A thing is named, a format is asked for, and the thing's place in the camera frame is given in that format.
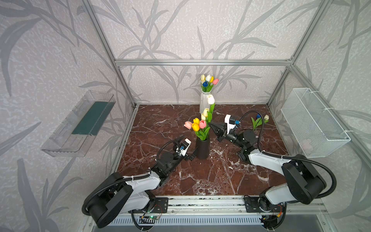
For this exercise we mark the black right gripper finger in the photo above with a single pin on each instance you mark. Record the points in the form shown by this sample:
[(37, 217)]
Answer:
[(218, 127), (221, 136)]

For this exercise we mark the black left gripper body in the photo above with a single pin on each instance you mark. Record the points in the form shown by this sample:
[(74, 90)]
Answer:
[(188, 154)]

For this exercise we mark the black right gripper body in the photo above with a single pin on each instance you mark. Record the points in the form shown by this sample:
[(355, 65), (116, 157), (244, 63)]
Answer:
[(223, 135)]

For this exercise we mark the black cylindrical vase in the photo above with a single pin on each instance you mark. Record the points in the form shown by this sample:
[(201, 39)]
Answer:
[(202, 148)]

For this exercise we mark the pink yellow tulip bundle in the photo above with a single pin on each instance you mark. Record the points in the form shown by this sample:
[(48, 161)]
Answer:
[(200, 127)]

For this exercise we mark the white ribbed ceramic vase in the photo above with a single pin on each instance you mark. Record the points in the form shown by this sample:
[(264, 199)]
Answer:
[(204, 101)]

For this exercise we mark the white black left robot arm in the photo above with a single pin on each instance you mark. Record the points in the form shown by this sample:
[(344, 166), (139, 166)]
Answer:
[(118, 194)]

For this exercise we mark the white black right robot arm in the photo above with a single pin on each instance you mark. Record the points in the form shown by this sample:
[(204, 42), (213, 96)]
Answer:
[(306, 179)]

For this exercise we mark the tulip bunch on table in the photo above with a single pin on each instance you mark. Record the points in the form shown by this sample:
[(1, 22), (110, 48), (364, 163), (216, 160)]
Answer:
[(258, 121)]

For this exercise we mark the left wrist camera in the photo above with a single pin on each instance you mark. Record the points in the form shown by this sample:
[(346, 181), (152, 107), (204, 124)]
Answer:
[(184, 146)]

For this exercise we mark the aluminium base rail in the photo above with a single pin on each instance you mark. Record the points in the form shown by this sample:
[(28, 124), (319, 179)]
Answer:
[(224, 205)]

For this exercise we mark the aluminium frame profile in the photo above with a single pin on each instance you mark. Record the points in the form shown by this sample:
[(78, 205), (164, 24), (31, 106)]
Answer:
[(289, 64)]

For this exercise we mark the clear plastic wall shelf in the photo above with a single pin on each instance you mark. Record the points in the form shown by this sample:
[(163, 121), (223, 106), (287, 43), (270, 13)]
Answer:
[(77, 132)]

